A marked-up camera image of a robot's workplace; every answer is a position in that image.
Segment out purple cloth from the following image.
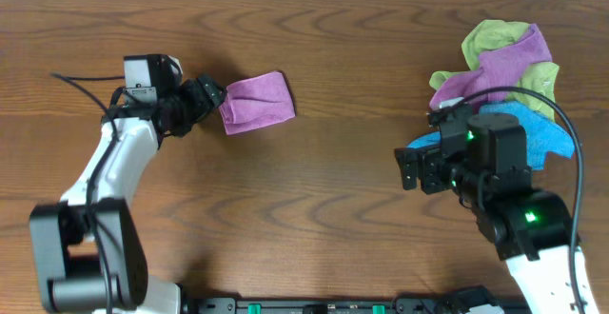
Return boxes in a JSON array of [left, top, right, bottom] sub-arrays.
[[219, 71, 296, 135], [428, 23, 553, 113]]

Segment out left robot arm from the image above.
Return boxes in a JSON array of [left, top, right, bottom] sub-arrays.
[[29, 75, 227, 313]]

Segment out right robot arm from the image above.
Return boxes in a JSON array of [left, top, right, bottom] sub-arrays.
[[394, 111, 599, 313]]

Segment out purple cloth in pile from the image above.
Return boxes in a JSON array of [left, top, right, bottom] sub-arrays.
[[428, 23, 553, 113]]

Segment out blue cloth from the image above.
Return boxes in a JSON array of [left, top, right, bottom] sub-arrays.
[[406, 100, 577, 171]]

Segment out green cloth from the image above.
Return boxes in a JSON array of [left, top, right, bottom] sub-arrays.
[[428, 19, 560, 122]]

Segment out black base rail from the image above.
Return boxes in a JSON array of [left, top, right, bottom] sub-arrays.
[[179, 297, 530, 314]]

